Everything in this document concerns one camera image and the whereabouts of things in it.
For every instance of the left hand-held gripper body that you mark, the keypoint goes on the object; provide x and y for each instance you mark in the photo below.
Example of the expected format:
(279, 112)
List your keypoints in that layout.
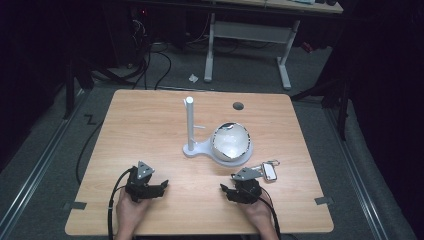
(141, 188)

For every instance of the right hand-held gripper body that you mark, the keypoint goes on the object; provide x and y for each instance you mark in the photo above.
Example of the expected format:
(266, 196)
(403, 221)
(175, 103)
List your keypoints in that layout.
(246, 191)

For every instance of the white stand with post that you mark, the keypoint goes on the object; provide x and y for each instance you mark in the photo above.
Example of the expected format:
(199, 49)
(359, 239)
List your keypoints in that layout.
(190, 123)

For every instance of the person's left hand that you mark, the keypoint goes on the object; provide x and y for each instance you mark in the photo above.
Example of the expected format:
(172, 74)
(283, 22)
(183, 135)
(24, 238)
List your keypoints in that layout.
(128, 211)

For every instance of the person's right hand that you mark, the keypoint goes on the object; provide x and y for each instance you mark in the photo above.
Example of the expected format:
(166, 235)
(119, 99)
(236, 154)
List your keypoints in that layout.
(260, 215)

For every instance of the white bowl with silver rim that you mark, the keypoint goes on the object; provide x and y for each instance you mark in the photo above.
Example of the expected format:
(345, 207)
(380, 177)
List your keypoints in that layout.
(230, 143)

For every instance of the grey tape strip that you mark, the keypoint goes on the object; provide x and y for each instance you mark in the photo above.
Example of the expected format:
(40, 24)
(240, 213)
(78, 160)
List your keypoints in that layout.
(323, 200)
(78, 205)

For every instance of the black zigzag tape mark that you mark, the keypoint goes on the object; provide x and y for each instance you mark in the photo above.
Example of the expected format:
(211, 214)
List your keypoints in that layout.
(90, 119)

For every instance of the dark round table grommet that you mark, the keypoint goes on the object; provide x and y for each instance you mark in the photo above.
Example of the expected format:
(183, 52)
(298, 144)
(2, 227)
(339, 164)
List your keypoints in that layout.
(238, 106)

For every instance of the black metal stand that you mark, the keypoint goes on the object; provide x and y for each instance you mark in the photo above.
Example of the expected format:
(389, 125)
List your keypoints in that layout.
(342, 110)
(69, 93)

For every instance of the crumpled white paper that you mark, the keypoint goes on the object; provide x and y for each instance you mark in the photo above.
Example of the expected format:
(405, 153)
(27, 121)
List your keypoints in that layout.
(193, 78)

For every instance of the small red object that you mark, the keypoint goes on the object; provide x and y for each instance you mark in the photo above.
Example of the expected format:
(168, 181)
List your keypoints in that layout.
(307, 47)

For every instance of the metal floor rail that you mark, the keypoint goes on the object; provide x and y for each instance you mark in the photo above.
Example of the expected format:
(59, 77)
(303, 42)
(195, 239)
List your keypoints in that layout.
(33, 173)
(360, 186)

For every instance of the desk with white metal frame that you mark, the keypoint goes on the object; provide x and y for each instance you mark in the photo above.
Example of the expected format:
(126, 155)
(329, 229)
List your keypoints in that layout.
(250, 31)

